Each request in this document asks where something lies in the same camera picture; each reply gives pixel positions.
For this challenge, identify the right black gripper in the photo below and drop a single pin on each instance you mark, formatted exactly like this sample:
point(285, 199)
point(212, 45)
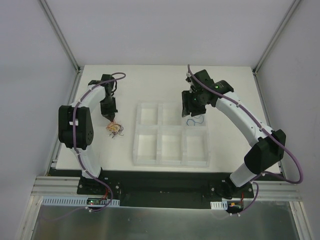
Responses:
point(189, 106)

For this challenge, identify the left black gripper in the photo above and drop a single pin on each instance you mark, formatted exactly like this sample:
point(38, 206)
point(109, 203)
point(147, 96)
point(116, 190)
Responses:
point(109, 110)

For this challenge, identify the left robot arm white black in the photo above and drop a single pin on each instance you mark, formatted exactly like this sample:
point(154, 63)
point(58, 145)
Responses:
point(75, 125)

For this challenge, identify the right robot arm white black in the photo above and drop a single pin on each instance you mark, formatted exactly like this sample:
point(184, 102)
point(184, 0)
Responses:
point(263, 140)

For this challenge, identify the white six-compartment tray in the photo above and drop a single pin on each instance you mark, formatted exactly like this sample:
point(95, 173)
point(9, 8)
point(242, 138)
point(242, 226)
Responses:
point(163, 138)

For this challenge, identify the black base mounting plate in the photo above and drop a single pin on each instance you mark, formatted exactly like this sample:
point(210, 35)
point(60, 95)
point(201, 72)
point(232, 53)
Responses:
point(152, 189)

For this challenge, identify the left aluminium corner post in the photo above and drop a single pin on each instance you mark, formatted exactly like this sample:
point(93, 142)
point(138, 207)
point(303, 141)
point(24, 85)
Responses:
point(59, 34)

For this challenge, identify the aluminium corner post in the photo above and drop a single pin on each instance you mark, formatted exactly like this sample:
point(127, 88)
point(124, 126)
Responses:
point(277, 34)
point(59, 34)

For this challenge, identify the left white cable duct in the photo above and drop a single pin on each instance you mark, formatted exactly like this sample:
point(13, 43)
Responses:
point(68, 201)

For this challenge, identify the white cable duct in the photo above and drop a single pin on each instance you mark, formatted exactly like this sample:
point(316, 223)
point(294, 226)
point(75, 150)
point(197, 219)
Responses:
point(68, 201)
point(219, 205)

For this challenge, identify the right white cable duct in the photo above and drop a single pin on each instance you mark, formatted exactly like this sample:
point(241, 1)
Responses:
point(219, 205)

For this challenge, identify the right aluminium corner post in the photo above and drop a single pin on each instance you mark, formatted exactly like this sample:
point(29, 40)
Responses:
point(277, 34)

